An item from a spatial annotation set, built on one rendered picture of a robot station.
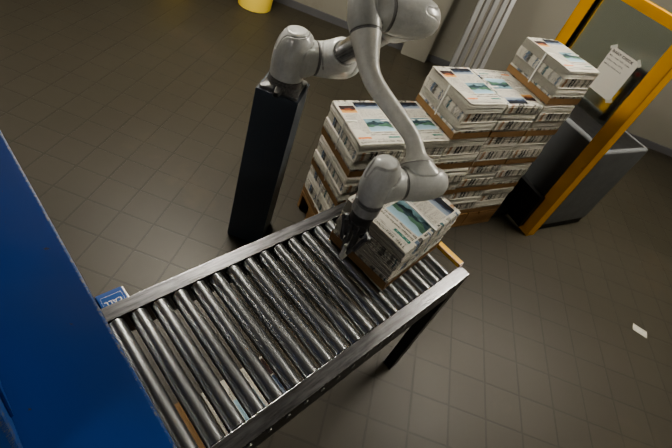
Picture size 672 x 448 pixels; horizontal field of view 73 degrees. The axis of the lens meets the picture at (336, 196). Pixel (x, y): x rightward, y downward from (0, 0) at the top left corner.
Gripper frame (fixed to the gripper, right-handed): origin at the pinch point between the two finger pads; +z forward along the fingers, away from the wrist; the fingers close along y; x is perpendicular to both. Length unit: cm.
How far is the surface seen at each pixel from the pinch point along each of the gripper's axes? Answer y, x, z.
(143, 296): 24, 59, 13
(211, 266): 23.5, 36.3, 13.0
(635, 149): -30, -268, 13
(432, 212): -7.3, -35.0, -10.0
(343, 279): -3.7, -1.3, 13.3
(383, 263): -10.2, -10.7, 2.1
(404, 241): -11.5, -13.7, -9.9
